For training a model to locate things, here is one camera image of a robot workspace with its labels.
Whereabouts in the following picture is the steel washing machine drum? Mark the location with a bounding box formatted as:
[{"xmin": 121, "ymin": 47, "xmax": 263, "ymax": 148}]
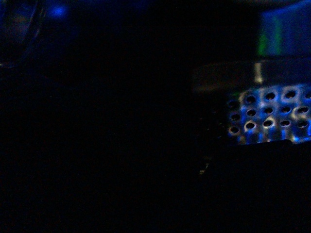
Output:
[{"xmin": 191, "ymin": 58, "xmax": 311, "ymax": 145}]

